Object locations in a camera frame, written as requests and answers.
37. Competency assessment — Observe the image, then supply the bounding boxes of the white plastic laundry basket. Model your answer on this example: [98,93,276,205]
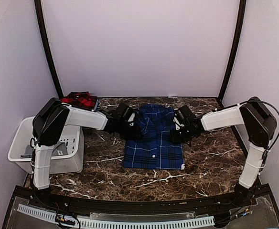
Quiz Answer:
[8,116,84,174]

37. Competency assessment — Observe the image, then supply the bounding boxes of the white slotted cable duct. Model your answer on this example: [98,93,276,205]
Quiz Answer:
[17,204,215,229]

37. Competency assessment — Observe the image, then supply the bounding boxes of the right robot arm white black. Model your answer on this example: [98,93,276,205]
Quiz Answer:
[170,97,279,189]

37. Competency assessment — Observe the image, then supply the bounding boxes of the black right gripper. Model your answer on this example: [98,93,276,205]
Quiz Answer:
[171,124,195,144]

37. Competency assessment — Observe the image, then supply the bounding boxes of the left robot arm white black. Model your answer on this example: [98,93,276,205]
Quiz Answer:
[31,98,142,208]

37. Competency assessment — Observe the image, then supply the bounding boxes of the grey shirt in basket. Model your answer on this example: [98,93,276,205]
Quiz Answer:
[21,142,68,158]

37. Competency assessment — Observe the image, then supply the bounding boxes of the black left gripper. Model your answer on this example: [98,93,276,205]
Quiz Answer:
[117,121,143,140]

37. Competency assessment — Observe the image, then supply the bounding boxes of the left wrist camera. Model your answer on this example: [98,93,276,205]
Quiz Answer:
[127,109,139,126]

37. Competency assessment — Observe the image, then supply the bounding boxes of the black front rail base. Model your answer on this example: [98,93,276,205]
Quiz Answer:
[11,184,278,221]

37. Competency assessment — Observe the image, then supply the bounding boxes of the red black plaid folded shirt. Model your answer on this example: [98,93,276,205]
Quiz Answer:
[61,92,98,110]

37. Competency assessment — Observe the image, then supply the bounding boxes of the black corner frame post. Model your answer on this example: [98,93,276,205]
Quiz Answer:
[218,0,247,102]
[34,0,64,98]

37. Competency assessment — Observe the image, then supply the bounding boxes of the black corner frame post right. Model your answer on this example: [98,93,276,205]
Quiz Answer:
[218,0,247,102]

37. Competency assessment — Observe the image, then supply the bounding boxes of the black corner frame post left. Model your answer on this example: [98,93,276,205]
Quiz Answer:
[34,0,64,98]

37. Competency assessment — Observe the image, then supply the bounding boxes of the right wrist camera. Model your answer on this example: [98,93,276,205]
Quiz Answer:
[173,113,184,130]

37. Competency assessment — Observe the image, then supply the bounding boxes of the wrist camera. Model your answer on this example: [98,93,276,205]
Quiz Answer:
[127,109,139,126]
[173,113,184,130]

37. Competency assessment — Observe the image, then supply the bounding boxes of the blue plaid long sleeve shirt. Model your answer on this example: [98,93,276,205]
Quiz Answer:
[122,104,185,170]

